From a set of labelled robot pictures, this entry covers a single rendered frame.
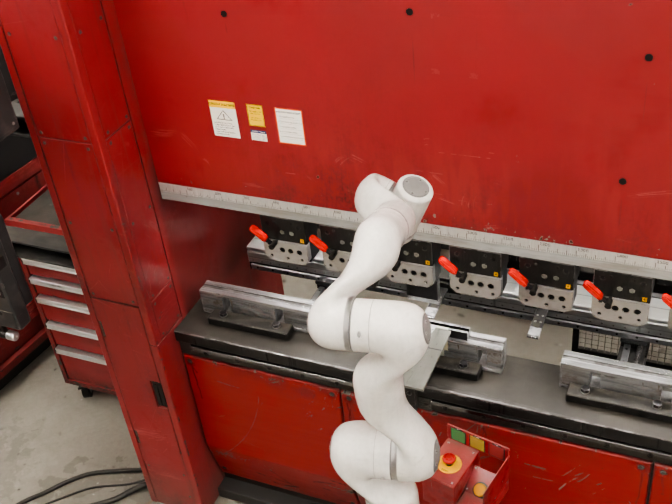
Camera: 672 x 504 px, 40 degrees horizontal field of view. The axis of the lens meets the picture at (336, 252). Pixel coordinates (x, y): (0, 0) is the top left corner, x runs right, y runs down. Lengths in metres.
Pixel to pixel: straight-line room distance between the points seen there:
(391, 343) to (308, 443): 1.63
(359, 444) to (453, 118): 0.88
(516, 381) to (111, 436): 1.96
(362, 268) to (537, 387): 1.26
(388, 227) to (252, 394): 1.60
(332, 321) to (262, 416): 1.62
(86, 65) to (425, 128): 0.93
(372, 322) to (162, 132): 1.34
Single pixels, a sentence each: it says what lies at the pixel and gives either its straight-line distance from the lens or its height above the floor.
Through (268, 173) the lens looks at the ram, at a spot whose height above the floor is 1.49.
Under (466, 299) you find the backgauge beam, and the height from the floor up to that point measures 0.93.
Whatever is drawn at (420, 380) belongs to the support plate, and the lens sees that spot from 2.70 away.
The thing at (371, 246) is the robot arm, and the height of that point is 1.89.
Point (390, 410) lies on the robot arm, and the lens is 1.85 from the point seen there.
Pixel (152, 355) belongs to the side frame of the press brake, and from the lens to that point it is 3.19.
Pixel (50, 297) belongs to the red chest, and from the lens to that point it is 3.96.
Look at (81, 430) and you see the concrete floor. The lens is 4.25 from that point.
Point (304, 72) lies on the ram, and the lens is 2.50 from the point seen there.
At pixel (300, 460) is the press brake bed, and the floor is 0.36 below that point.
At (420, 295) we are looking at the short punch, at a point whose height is 1.11.
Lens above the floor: 2.89
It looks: 36 degrees down
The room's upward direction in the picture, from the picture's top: 7 degrees counter-clockwise
